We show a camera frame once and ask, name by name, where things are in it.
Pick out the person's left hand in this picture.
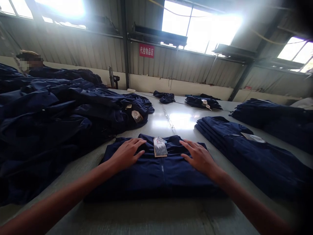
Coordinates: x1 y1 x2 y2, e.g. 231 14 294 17
107 138 147 171

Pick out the person's right hand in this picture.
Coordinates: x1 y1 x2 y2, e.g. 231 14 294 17
180 139 220 176

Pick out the navy zip jacket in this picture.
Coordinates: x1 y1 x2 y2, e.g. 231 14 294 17
84 134 228 203

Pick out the grey printed hang tag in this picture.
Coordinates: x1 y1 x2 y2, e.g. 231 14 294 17
153 136 168 157

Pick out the brown edged hang tag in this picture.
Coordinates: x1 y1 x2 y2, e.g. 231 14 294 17
131 110 144 123

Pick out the neat stack of folded jackets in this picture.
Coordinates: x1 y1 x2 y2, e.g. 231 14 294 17
194 116 313 196

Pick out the small heap of navy jackets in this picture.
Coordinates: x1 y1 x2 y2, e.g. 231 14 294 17
185 94 223 111

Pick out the white hang tag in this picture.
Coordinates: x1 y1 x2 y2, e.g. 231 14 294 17
240 132 267 144

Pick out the crumpled navy jacket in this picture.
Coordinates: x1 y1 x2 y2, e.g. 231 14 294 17
153 90 176 105

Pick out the black standing fan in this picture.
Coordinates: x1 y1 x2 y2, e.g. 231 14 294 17
108 66 121 90

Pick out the loose pile of navy jackets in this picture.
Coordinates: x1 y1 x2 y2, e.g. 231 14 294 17
0 62 155 207

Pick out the tall stack of navy garments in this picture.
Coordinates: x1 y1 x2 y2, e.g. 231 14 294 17
230 98 313 147

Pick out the wide bright window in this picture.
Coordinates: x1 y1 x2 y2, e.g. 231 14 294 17
161 0 243 55

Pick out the small bright window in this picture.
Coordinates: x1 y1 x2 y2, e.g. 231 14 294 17
277 37 313 73

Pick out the long high window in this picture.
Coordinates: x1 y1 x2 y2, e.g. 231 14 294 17
0 0 87 29

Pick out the red wall sign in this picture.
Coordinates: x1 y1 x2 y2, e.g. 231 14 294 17
139 43 155 59

